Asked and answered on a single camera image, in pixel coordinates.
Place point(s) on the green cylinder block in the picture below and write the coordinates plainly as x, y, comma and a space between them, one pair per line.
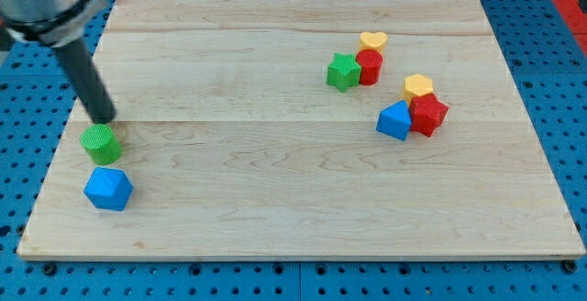
100, 143

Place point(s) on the blue cube block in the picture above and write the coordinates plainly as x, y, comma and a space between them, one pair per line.
108, 188

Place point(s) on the light wooden board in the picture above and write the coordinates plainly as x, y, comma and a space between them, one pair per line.
238, 150

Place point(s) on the green star block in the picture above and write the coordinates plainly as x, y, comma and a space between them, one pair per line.
343, 72

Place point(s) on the blue triangle block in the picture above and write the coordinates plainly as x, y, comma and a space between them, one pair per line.
395, 121

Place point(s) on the red cylinder block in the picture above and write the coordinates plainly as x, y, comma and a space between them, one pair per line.
370, 62

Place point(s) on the yellow heart block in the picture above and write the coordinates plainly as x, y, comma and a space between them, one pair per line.
373, 41

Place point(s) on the yellow hexagon block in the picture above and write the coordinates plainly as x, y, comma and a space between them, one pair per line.
417, 85

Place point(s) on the red star block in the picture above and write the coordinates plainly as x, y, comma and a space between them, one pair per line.
427, 114

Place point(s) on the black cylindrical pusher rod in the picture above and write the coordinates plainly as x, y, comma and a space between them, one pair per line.
77, 63

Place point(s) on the red strip at edge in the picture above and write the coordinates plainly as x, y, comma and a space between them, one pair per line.
566, 3

